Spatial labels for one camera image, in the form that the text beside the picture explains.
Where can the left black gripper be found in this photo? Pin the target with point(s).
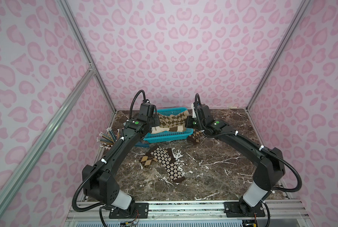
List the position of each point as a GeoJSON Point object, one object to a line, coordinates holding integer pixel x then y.
{"type": "Point", "coordinates": [154, 121]}

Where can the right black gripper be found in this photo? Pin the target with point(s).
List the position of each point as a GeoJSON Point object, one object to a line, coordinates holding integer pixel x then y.
{"type": "Point", "coordinates": [190, 122]}

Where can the dark brown argyle sock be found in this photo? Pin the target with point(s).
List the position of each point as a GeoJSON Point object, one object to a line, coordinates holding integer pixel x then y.
{"type": "Point", "coordinates": [196, 137]}
{"type": "Point", "coordinates": [147, 159]}

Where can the daisy sock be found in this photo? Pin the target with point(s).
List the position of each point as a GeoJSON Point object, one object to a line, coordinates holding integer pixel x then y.
{"type": "Point", "coordinates": [167, 160]}

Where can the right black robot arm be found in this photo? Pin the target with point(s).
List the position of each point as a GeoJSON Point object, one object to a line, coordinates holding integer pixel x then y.
{"type": "Point", "coordinates": [270, 165]}

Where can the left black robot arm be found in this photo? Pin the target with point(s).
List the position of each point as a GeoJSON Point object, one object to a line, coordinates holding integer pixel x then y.
{"type": "Point", "coordinates": [99, 180]}

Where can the teal plastic basket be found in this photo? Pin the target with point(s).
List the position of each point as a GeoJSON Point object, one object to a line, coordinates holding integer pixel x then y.
{"type": "Point", "coordinates": [168, 118]}

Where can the bundle of pencils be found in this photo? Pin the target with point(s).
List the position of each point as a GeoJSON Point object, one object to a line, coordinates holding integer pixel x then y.
{"type": "Point", "coordinates": [108, 138]}

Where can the aluminium front rail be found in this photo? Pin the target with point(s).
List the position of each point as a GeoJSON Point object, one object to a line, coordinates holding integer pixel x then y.
{"type": "Point", "coordinates": [278, 213]}

